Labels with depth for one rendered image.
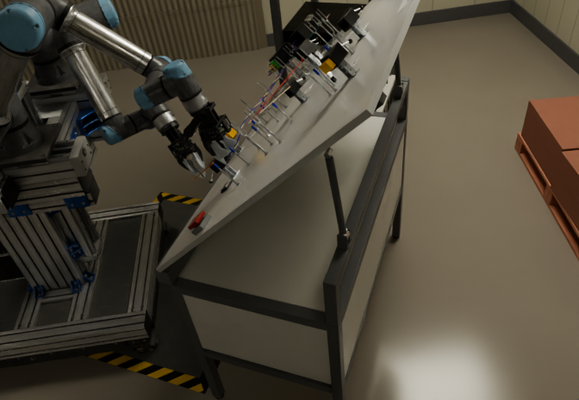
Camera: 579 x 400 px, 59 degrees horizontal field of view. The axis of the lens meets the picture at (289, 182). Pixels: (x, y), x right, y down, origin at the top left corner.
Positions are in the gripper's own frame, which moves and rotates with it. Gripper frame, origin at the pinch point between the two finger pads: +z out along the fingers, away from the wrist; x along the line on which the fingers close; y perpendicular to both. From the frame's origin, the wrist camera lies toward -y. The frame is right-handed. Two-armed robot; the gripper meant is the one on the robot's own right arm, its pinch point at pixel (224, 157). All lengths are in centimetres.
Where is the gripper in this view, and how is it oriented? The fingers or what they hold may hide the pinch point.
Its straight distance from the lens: 174.1
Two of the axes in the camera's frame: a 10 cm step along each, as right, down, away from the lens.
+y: 8.3, -1.1, -5.4
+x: 3.5, -6.5, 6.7
